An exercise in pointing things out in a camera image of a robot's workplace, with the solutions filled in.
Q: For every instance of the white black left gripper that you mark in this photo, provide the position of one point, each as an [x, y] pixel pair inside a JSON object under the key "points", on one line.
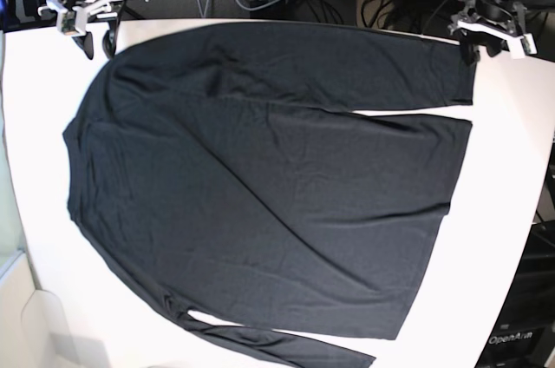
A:
{"points": [[501, 19]]}

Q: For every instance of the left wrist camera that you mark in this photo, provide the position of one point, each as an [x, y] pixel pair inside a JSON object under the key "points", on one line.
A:
{"points": [[66, 24]]}

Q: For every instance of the black OpenArm case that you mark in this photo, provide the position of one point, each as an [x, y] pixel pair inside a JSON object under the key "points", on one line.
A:
{"points": [[523, 334]]}

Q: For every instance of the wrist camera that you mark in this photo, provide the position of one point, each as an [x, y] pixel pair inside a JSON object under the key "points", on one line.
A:
{"points": [[522, 46], [66, 24]]}

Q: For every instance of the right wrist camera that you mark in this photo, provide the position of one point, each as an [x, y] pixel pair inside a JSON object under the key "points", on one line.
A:
{"points": [[522, 46]]}

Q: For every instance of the black long sleeve shirt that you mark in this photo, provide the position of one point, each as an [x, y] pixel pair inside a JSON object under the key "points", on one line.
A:
{"points": [[260, 184]]}

